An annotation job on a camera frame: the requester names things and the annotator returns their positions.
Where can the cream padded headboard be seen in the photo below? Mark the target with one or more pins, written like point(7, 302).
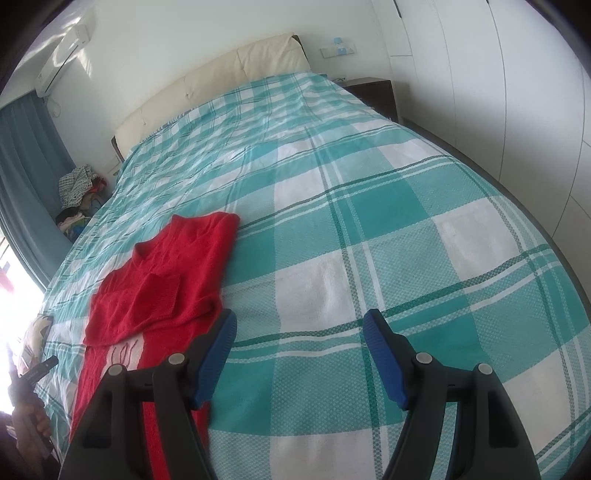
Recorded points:
point(207, 78)

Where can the patterned cushion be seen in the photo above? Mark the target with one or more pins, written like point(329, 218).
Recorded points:
point(39, 332)

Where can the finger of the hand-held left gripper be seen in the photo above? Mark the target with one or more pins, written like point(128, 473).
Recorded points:
point(44, 367)

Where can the pile of clothes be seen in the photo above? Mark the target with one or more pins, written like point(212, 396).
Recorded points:
point(76, 184)

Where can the white wall socket panel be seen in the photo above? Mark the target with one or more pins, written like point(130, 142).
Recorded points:
point(339, 48)

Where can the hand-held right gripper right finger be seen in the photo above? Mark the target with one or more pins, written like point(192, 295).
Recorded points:
point(385, 364)

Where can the white wardrobe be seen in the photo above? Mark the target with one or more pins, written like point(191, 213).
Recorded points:
point(508, 92)

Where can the red knitted sweater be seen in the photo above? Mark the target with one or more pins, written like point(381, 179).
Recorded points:
point(184, 258)

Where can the white air conditioner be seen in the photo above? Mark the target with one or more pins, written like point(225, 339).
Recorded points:
point(60, 60)

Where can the person's left hand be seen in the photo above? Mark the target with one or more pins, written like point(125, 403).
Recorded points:
point(34, 424)

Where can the blue curtain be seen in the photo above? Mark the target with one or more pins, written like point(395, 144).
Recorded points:
point(27, 184)

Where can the dark bedside table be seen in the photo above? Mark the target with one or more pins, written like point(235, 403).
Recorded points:
point(374, 92)

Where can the teal checked bedspread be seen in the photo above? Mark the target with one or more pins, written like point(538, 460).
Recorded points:
point(369, 207)

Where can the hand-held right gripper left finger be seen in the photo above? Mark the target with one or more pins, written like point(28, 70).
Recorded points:
point(214, 360)

